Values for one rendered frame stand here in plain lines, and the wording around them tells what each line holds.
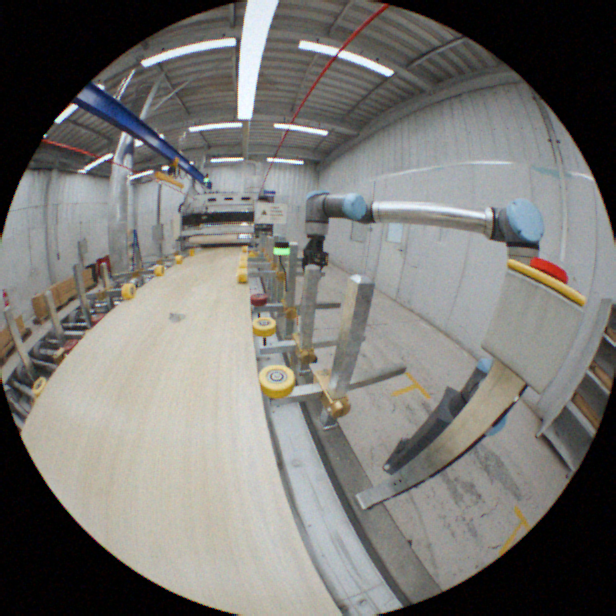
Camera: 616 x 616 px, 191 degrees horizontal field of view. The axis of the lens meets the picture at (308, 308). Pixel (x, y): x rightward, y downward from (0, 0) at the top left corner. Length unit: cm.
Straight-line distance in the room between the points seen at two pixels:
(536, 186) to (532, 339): 299
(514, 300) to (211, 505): 39
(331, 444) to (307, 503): 19
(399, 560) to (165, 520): 46
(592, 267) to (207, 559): 307
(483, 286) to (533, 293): 285
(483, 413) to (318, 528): 49
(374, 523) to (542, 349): 48
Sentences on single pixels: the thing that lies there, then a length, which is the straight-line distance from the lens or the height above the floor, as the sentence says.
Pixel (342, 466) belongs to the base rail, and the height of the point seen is 70.
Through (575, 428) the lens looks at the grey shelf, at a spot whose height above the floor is 26.
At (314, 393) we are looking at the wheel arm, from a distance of 48.
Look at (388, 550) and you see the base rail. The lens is 56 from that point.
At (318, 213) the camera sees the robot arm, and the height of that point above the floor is 127.
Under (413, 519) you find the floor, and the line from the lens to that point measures 140.
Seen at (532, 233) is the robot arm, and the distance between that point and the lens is 58.
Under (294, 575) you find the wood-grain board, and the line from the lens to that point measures 32.
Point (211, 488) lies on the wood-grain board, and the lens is 33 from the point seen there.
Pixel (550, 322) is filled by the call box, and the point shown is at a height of 120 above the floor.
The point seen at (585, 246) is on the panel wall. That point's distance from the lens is 292.
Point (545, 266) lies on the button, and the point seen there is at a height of 123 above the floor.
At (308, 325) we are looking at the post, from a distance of 60.
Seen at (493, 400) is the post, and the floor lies 112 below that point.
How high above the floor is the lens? 121
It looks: 24 degrees down
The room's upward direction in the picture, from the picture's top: 5 degrees clockwise
